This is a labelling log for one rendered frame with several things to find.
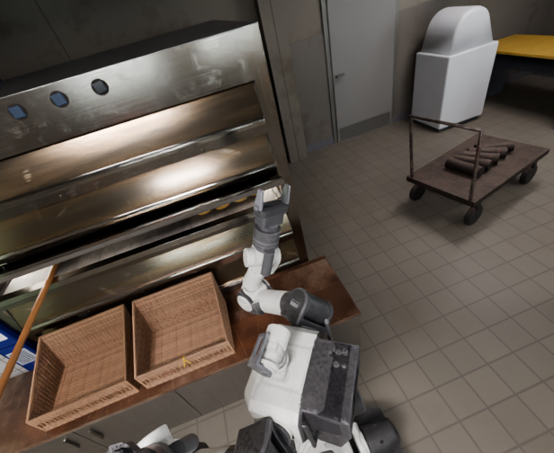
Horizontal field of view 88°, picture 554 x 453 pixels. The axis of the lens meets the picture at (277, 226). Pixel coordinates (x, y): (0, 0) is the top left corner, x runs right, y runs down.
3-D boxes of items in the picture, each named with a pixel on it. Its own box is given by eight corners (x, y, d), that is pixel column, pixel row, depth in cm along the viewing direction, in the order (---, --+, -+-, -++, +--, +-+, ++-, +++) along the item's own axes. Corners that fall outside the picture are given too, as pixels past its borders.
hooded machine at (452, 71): (451, 108, 493) (469, -2, 399) (483, 118, 443) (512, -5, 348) (410, 122, 485) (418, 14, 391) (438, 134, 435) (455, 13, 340)
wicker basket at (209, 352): (151, 323, 205) (130, 300, 188) (225, 294, 210) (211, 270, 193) (146, 391, 167) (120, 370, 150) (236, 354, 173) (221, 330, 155)
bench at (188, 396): (60, 406, 233) (2, 377, 197) (331, 299, 255) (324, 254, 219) (34, 496, 190) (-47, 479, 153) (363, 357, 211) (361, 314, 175)
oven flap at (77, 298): (26, 329, 179) (7, 303, 173) (291, 231, 195) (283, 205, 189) (22, 333, 175) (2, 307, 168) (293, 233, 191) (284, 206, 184)
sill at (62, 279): (2, 301, 170) (-4, 297, 168) (282, 200, 186) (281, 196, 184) (-3, 309, 166) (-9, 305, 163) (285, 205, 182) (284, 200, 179)
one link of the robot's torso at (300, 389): (364, 368, 104) (361, 314, 81) (352, 488, 81) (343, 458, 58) (288, 350, 115) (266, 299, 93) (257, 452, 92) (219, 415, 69)
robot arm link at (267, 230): (296, 208, 90) (289, 239, 96) (276, 195, 95) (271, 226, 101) (265, 216, 82) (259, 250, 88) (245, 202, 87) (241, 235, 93)
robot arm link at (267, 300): (266, 297, 126) (303, 302, 109) (246, 317, 118) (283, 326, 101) (254, 276, 123) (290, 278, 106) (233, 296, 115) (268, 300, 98)
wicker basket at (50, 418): (67, 356, 199) (37, 335, 182) (145, 324, 205) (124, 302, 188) (43, 433, 161) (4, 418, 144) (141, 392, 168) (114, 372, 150)
